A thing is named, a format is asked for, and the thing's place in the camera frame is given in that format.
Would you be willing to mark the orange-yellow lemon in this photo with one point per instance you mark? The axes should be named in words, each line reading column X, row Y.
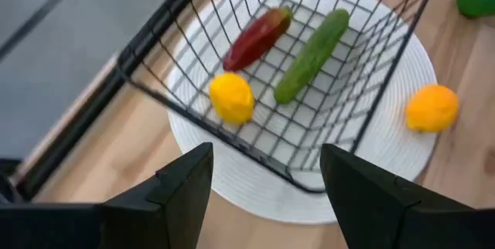
column 432, row 108

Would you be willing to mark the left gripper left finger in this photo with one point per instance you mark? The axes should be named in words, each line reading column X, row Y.
column 181, row 202

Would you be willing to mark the dark red chili pepper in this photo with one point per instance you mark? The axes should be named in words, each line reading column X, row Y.
column 255, row 40

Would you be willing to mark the black metal table frame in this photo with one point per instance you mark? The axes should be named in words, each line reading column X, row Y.
column 69, row 137

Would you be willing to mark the small yellow lemon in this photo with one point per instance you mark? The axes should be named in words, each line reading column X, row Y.
column 232, row 98

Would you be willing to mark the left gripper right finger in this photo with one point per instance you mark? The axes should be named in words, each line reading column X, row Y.
column 367, row 202

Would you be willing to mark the green cucumber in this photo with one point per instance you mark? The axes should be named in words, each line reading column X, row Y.
column 309, row 57

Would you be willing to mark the round white placemat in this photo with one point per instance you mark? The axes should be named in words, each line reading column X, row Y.
column 251, row 202

